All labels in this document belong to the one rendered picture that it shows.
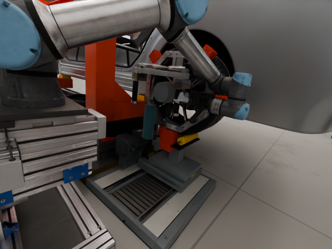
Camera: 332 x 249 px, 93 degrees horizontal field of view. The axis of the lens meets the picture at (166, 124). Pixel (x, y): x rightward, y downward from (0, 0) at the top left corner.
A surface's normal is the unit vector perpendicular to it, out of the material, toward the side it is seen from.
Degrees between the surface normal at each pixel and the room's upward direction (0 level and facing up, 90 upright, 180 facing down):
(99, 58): 90
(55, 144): 90
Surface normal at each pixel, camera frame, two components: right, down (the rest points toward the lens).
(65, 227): 0.14, -0.95
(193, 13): 0.54, 0.27
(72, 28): 0.48, 0.54
